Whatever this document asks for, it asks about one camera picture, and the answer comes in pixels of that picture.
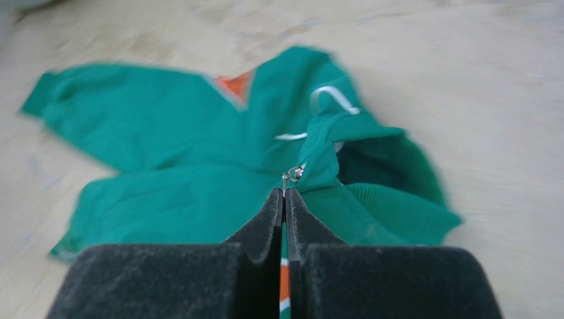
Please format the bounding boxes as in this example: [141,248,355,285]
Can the green zip-up jacket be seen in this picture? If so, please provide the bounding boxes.
[21,47,462,318]

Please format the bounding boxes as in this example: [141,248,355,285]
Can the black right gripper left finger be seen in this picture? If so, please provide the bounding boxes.
[47,189,283,319]

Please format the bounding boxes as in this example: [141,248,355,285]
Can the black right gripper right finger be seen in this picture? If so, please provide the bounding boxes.
[285,189,502,319]

